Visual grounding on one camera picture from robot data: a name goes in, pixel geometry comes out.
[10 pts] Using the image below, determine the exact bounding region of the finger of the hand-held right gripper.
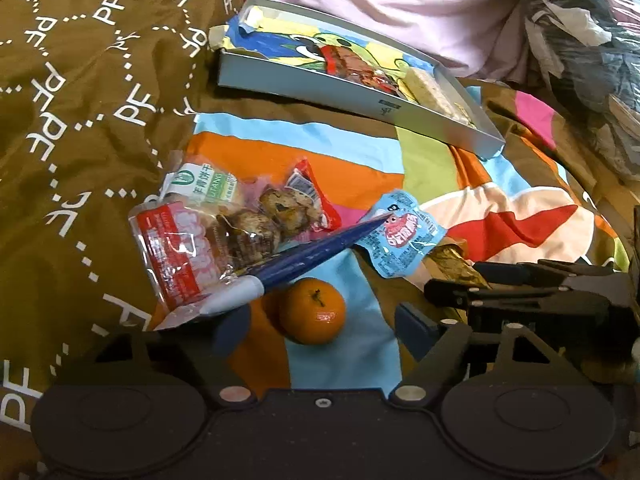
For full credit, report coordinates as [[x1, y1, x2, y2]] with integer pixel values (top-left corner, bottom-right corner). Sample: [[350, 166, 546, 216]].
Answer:
[[424, 277, 567, 312], [472, 260, 571, 288]]

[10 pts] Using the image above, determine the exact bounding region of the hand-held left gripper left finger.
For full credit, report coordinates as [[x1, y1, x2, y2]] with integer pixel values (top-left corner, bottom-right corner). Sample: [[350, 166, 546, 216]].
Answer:
[[90, 302, 257, 406]]

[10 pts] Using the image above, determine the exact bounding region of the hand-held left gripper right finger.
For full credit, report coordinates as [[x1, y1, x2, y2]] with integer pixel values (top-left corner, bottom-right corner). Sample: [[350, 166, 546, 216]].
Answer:
[[389, 302, 551, 405]]

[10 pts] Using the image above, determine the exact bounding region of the golden brown snack packet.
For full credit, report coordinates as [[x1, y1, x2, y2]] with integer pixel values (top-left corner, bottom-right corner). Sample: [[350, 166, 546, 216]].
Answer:
[[430, 242, 494, 292]]

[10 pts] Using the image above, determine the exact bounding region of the light blue snack packet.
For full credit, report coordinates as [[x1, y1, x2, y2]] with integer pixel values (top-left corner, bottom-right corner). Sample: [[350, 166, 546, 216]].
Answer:
[[353, 188, 447, 280]]

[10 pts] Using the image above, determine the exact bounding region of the clear packet with red label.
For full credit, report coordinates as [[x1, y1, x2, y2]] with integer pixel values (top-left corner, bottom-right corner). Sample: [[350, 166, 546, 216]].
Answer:
[[127, 197, 237, 312]]

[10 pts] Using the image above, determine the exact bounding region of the blue and white cone packet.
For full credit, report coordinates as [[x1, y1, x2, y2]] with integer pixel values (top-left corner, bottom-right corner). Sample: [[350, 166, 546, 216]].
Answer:
[[152, 212, 394, 332]]

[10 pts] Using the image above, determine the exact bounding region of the biscuit packet green white label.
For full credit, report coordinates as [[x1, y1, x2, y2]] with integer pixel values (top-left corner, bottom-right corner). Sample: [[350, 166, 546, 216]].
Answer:
[[160, 162, 247, 222]]

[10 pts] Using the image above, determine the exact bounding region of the white rice bar packet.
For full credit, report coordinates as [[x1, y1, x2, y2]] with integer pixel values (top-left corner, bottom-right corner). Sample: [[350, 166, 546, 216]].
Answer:
[[402, 66, 477, 129]]

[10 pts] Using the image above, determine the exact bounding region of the grey box tray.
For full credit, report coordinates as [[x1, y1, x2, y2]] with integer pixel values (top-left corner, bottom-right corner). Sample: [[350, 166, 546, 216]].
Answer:
[[209, 0, 507, 162]]

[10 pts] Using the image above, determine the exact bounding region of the red packet with brown snack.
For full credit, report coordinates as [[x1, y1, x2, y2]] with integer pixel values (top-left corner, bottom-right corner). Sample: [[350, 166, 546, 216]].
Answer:
[[320, 44, 402, 97]]

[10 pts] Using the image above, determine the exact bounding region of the orange tangerine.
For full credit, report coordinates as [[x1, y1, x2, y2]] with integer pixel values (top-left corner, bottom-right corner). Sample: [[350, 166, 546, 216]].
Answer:
[[277, 277, 347, 346]]

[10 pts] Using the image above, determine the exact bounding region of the brown chunks packet red end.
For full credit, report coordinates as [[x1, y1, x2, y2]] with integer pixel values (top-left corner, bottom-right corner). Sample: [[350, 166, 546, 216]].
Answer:
[[215, 157, 344, 267]]

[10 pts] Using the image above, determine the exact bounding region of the colourful cartoon blanket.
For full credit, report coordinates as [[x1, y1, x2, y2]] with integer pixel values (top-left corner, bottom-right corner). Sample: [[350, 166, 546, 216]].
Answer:
[[150, 77, 632, 397]]

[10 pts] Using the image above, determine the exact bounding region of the patterned clothes pile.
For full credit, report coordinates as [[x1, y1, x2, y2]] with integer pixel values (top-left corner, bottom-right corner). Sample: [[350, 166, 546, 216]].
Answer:
[[517, 0, 640, 182]]

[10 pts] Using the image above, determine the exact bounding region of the brown quilt with white letters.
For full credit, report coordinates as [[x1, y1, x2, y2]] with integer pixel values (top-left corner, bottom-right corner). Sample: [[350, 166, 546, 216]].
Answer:
[[0, 0, 252, 461]]

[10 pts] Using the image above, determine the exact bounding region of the pink cloth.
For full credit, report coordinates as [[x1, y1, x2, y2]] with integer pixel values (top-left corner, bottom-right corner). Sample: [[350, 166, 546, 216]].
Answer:
[[235, 0, 532, 84]]

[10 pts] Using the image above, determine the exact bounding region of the colourful cartoon drawing sheet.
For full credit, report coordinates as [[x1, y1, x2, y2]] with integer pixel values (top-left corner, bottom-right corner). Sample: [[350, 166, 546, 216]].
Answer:
[[222, 5, 442, 92]]

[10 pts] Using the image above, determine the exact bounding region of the wooden bed frame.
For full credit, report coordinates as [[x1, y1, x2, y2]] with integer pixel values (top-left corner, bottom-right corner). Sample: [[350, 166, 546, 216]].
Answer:
[[580, 180, 640, 271]]

